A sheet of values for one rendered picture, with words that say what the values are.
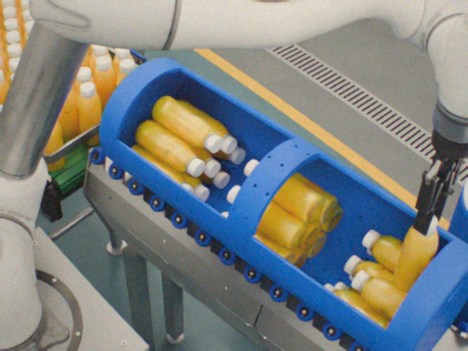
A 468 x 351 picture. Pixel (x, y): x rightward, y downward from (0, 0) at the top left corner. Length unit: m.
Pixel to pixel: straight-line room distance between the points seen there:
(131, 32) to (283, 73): 2.87
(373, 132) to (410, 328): 2.19
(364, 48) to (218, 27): 3.10
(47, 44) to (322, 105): 2.56
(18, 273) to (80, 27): 0.52
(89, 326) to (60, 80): 0.51
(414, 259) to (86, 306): 0.64
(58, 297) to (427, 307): 0.71
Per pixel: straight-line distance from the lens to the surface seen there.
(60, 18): 0.94
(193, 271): 1.82
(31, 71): 1.21
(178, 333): 2.67
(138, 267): 2.20
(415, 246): 1.41
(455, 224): 1.89
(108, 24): 0.93
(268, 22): 1.00
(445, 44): 1.15
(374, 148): 3.45
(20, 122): 1.28
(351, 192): 1.70
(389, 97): 3.75
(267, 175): 1.53
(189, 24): 0.95
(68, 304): 1.52
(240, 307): 1.76
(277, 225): 1.57
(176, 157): 1.71
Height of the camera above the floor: 2.30
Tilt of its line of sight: 45 degrees down
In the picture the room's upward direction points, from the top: 3 degrees clockwise
